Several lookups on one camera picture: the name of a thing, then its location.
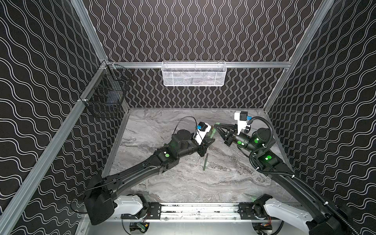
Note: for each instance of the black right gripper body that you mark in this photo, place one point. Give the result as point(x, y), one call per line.
point(230, 137)

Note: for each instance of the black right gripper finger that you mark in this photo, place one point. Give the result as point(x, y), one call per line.
point(227, 126)
point(223, 134)

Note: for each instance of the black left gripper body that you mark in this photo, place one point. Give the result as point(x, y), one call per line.
point(204, 144)

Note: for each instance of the dark green pen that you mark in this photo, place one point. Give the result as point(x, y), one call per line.
point(213, 131)

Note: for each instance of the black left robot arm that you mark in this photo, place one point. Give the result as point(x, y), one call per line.
point(99, 198)

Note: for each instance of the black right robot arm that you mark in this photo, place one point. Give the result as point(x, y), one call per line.
point(319, 216)

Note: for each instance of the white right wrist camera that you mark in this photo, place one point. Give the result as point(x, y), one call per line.
point(242, 119)

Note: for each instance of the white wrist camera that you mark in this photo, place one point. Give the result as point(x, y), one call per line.
point(242, 119)
point(201, 130)

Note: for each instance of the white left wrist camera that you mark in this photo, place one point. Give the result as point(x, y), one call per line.
point(201, 130)

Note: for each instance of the white wire mesh basket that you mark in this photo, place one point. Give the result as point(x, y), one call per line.
point(194, 73)

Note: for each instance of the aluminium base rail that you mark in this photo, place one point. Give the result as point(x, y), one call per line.
point(198, 212)

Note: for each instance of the black wire mesh basket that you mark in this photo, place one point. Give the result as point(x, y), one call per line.
point(106, 99)

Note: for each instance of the aluminium right corner post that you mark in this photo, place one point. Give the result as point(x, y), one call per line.
point(316, 21)

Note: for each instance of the aluminium frame corner post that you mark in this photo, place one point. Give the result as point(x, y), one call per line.
point(87, 24)

